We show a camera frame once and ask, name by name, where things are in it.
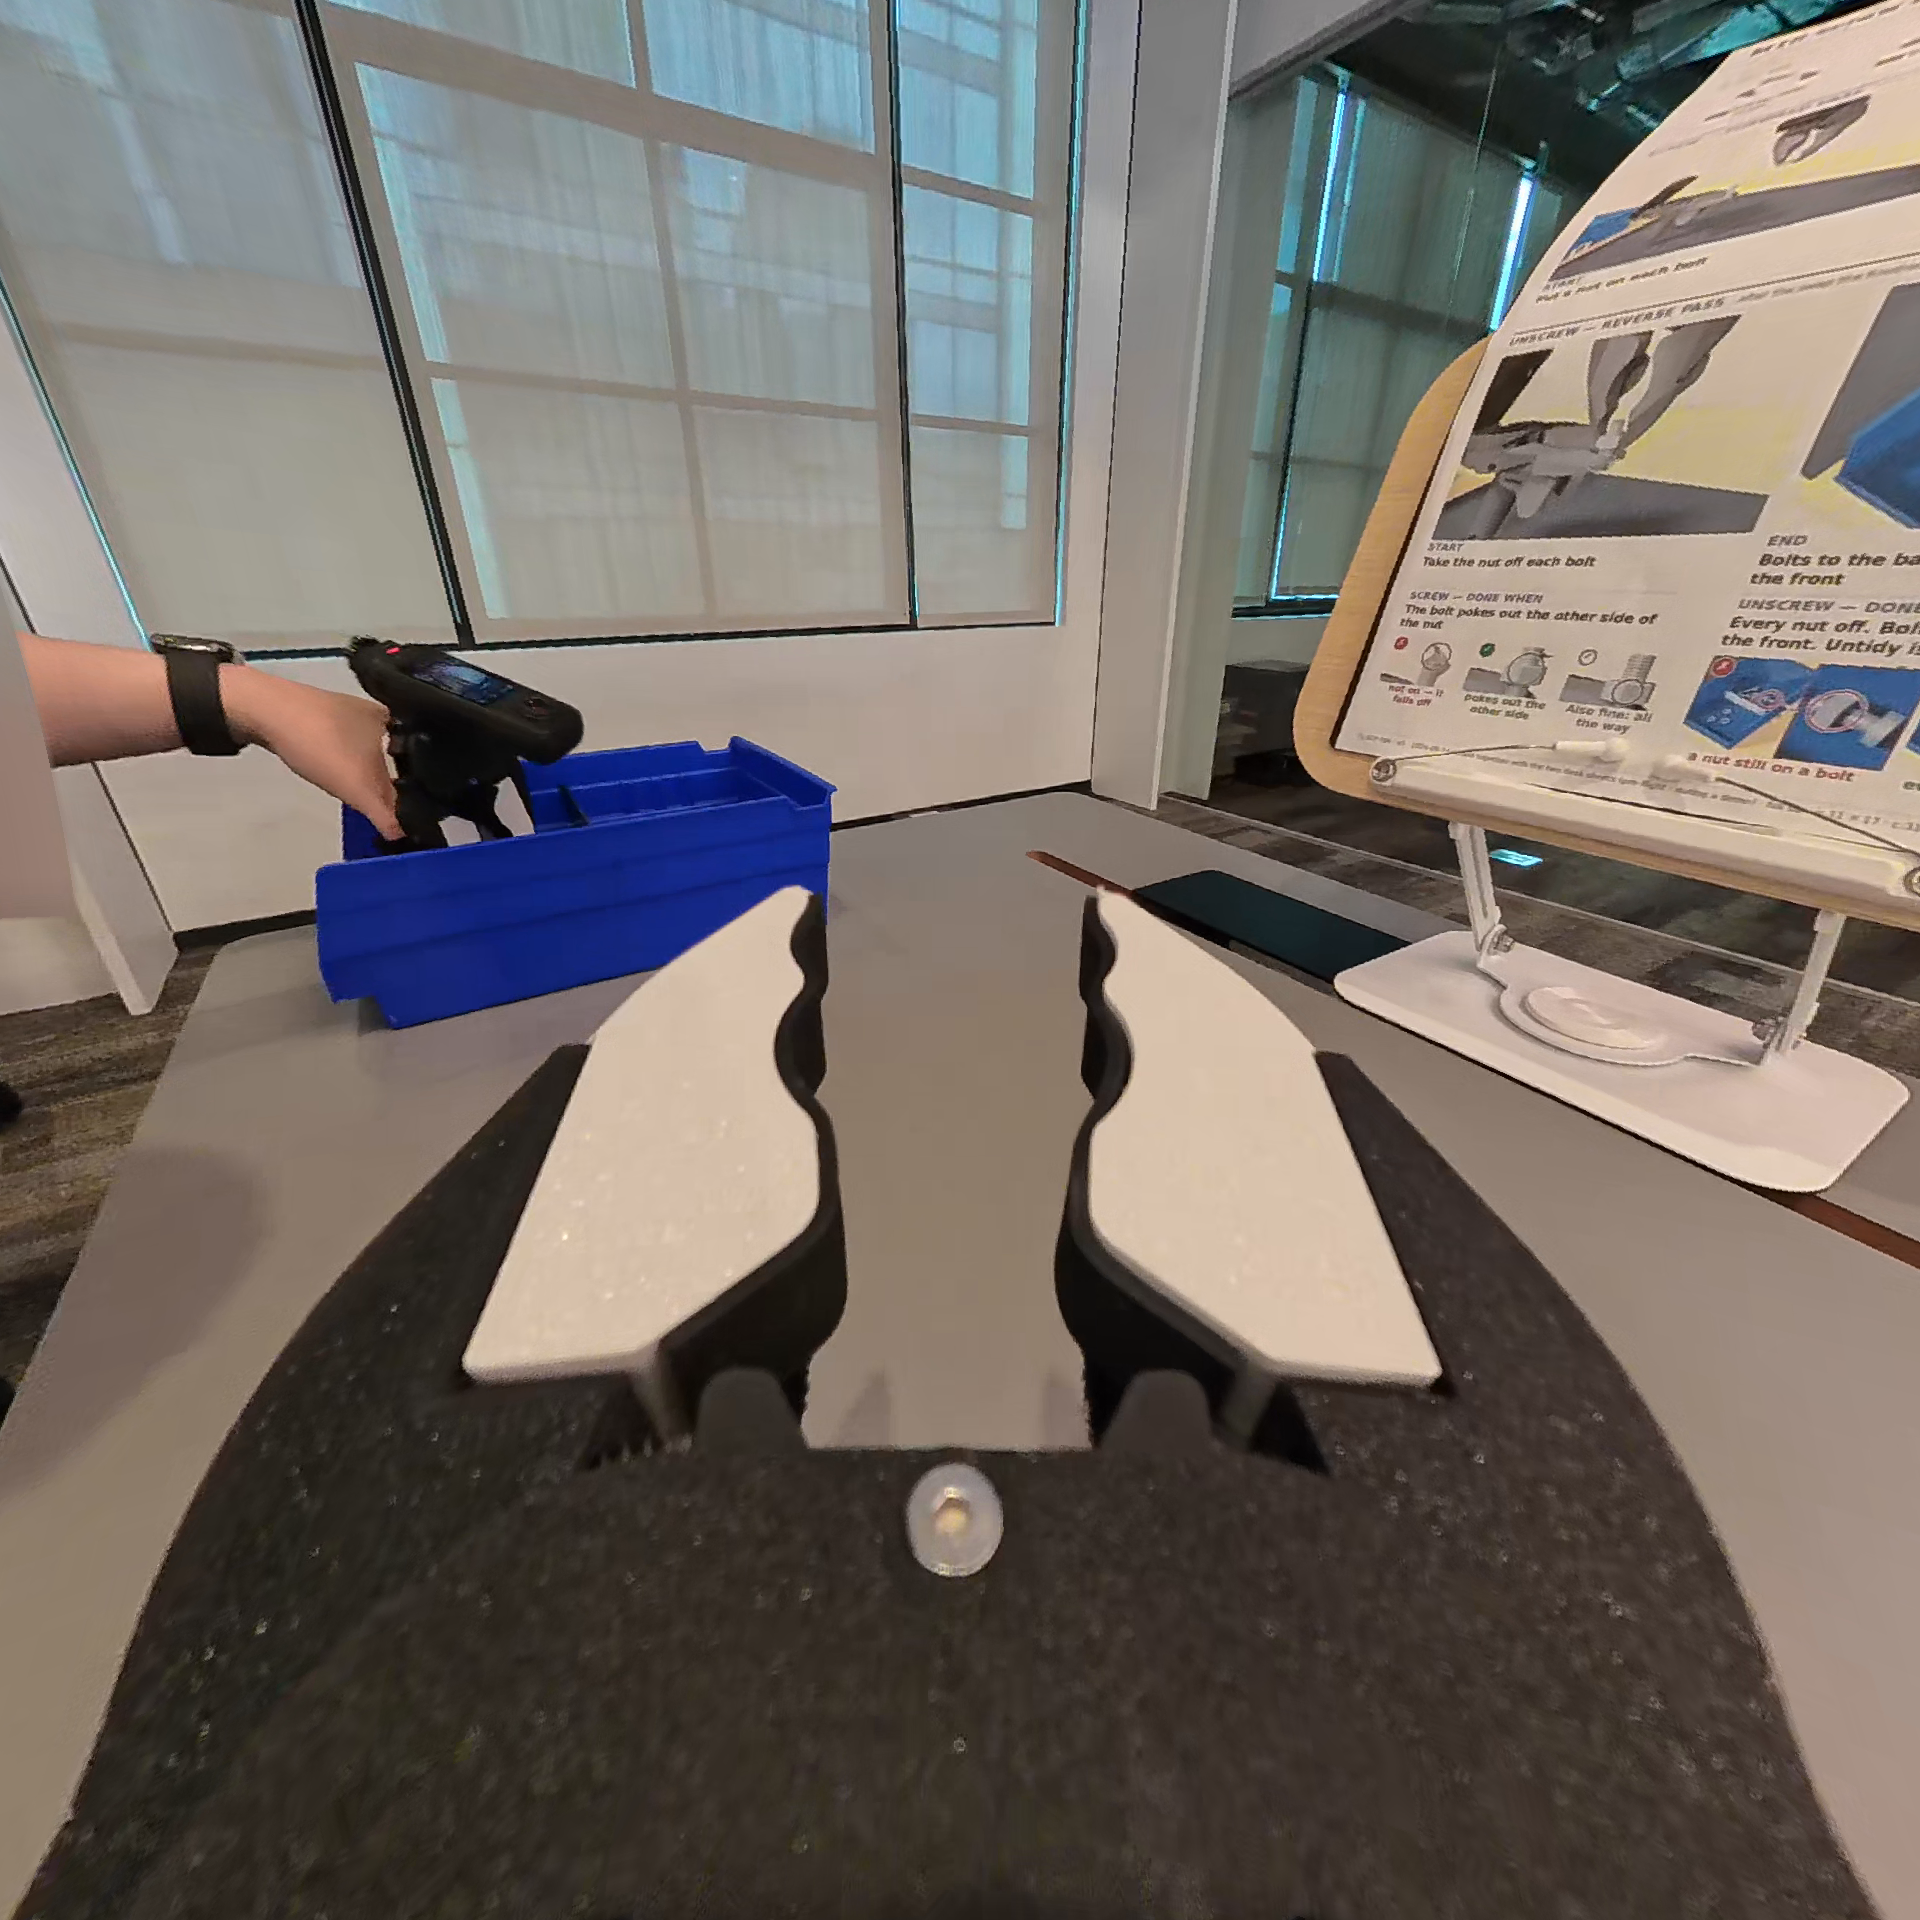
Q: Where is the instruction poster board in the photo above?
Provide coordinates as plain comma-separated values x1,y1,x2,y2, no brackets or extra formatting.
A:
1294,0,1920,907

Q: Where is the black wristwatch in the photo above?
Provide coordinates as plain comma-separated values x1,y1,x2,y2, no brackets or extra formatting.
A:
150,632,244,759

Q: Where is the black phone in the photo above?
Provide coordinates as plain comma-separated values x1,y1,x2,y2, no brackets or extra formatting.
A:
1131,871,1413,986

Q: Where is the white board stand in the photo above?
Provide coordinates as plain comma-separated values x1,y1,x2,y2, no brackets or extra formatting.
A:
1334,811,1911,1194

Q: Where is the large window with blinds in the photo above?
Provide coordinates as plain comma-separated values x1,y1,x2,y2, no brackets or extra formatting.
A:
0,0,1081,656

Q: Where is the person's left forearm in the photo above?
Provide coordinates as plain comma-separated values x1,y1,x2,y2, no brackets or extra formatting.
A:
15,632,312,778

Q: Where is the glass partition window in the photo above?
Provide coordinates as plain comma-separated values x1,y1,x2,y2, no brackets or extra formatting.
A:
1237,66,1568,602

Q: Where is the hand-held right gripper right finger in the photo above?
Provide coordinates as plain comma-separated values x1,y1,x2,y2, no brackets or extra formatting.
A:
1060,890,1449,1449

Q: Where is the person's left hand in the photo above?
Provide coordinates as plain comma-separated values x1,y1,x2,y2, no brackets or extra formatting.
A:
294,672,413,847

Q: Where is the blue plastic bin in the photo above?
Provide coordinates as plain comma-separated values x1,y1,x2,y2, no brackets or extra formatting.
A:
316,738,838,1032

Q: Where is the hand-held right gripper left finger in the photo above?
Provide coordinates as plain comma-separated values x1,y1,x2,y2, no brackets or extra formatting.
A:
459,888,854,1449

